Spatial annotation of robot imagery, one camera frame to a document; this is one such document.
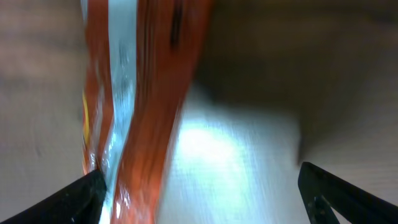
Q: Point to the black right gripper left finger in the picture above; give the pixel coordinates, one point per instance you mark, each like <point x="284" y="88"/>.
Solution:
<point x="79" y="202"/>

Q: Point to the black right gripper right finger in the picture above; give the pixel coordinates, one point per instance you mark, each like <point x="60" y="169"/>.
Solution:
<point x="323" y="193"/>

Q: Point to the orange snack bar wrapper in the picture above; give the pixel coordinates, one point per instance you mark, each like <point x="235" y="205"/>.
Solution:
<point x="142" y="58"/>

